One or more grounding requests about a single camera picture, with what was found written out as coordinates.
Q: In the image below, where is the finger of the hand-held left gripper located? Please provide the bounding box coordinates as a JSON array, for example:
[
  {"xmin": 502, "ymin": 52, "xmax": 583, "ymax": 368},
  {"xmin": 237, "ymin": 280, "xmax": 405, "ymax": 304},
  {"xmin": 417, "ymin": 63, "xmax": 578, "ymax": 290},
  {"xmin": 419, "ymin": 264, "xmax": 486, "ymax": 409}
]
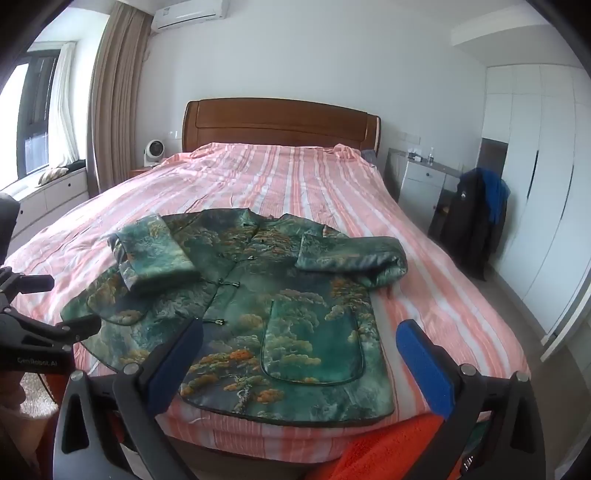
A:
[
  {"xmin": 45, "ymin": 315, "xmax": 102, "ymax": 344},
  {"xmin": 18, "ymin": 274, "xmax": 55, "ymax": 293}
]

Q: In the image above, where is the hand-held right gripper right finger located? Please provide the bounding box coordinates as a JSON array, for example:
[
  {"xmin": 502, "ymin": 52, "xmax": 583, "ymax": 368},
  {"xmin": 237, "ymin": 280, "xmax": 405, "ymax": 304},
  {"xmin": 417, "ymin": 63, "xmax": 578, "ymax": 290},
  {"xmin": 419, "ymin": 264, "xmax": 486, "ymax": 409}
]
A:
[{"xmin": 396, "ymin": 318, "xmax": 548, "ymax": 480}]

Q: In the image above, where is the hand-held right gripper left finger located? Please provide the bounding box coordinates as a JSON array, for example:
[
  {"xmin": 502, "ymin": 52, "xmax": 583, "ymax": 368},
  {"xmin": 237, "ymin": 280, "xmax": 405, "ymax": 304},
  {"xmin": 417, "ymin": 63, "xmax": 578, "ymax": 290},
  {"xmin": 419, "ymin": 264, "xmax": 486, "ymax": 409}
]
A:
[{"xmin": 52, "ymin": 318, "xmax": 205, "ymax": 480}]

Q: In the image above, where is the green landscape print jacket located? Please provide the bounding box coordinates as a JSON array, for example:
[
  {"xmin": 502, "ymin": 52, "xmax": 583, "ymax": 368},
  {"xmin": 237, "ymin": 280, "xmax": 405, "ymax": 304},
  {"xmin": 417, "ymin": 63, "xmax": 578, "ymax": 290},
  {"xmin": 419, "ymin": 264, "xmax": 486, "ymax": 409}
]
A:
[{"xmin": 61, "ymin": 209, "xmax": 409, "ymax": 425}]

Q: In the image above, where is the orange fleece garment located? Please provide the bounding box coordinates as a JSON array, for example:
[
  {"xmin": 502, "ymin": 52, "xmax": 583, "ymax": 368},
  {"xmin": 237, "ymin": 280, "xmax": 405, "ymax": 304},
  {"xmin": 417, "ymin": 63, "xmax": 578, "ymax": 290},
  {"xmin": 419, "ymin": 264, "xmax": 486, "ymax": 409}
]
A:
[{"xmin": 307, "ymin": 413, "xmax": 467, "ymax": 480}]

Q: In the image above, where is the white window seat cabinet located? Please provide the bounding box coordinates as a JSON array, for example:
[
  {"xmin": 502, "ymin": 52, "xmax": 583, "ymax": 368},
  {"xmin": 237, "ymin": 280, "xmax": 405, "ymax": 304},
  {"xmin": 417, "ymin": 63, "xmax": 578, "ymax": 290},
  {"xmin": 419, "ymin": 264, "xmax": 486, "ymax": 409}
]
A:
[{"xmin": 0, "ymin": 166, "xmax": 90, "ymax": 259}]

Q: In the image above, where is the patterned cushion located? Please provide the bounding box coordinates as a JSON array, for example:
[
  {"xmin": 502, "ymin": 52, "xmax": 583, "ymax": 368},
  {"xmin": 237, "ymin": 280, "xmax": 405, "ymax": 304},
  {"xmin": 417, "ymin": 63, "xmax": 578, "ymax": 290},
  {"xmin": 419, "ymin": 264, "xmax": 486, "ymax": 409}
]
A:
[{"xmin": 37, "ymin": 168, "xmax": 70, "ymax": 186}]

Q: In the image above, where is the black jacket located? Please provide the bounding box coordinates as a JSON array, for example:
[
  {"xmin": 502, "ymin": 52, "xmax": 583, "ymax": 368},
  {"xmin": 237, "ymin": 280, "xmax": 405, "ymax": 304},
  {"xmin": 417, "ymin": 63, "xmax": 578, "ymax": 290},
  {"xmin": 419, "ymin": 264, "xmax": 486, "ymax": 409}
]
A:
[{"xmin": 427, "ymin": 168, "xmax": 509, "ymax": 282}]

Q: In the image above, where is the white round fan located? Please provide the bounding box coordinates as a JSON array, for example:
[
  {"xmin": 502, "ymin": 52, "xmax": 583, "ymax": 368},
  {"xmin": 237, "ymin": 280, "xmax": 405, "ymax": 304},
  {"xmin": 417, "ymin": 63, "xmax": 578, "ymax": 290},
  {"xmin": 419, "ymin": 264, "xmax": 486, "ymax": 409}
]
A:
[{"xmin": 141, "ymin": 139, "xmax": 166, "ymax": 168}]

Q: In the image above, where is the window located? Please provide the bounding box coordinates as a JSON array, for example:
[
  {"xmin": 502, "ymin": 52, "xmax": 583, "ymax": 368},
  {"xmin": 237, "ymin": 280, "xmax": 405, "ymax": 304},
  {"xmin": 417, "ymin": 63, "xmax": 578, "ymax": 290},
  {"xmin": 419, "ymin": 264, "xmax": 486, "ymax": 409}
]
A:
[{"xmin": 0, "ymin": 48, "xmax": 62, "ymax": 190}]

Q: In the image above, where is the white sheer curtain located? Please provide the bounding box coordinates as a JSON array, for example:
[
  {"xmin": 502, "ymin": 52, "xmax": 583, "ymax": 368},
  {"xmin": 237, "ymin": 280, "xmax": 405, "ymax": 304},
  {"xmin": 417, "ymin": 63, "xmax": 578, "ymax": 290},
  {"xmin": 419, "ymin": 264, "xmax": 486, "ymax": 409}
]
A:
[{"xmin": 47, "ymin": 41, "xmax": 80, "ymax": 166}]

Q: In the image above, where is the blue garment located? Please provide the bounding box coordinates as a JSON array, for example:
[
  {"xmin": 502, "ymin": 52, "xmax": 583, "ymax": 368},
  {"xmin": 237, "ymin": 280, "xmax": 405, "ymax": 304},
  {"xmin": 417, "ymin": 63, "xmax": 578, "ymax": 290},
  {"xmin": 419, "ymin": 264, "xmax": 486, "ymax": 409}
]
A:
[{"xmin": 478, "ymin": 167, "xmax": 511, "ymax": 224}]

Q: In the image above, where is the white desk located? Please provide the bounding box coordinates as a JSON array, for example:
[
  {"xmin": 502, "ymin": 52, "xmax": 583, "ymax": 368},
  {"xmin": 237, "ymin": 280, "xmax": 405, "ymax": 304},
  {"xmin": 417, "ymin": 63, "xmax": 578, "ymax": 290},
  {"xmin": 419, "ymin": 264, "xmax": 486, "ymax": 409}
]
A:
[{"xmin": 385, "ymin": 148, "xmax": 462, "ymax": 217}]

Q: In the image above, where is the brown curtain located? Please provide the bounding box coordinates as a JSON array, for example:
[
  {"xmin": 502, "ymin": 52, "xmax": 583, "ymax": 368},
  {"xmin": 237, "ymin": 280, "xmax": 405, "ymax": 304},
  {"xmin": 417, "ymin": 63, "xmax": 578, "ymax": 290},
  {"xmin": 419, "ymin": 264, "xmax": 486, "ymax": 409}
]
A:
[{"xmin": 87, "ymin": 0, "xmax": 154, "ymax": 198}]

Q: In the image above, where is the pink striped bedspread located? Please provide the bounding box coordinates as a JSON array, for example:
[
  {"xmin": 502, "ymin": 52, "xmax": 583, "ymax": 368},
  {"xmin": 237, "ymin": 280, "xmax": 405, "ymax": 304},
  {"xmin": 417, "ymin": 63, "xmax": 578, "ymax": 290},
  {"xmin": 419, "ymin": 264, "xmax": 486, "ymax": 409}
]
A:
[{"xmin": 4, "ymin": 142, "xmax": 532, "ymax": 464}]

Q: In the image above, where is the white wardrobe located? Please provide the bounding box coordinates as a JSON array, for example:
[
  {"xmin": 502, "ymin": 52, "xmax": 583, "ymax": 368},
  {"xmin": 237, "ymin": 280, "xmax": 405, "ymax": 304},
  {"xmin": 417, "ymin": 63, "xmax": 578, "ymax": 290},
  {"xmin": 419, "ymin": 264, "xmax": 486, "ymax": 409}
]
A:
[{"xmin": 480, "ymin": 65, "xmax": 591, "ymax": 361}]

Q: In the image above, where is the wooden headboard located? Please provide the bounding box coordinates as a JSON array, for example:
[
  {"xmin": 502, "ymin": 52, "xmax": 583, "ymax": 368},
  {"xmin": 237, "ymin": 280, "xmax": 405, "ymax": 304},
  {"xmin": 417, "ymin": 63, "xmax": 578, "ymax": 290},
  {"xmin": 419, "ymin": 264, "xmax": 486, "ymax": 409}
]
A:
[{"xmin": 181, "ymin": 98, "xmax": 382, "ymax": 155}]

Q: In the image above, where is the white air conditioner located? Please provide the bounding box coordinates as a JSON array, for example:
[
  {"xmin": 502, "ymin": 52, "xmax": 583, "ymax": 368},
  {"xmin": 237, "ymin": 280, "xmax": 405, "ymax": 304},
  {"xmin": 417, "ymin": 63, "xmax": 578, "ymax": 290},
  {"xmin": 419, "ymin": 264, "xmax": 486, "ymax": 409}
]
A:
[{"xmin": 150, "ymin": 0, "xmax": 230, "ymax": 33}]

